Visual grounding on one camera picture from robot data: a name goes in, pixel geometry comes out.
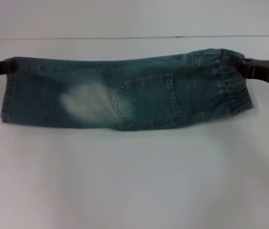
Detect blue denim shorts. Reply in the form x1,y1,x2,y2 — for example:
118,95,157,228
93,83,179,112
0,47,256,132

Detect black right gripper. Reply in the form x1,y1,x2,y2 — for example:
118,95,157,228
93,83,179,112
229,58,269,91

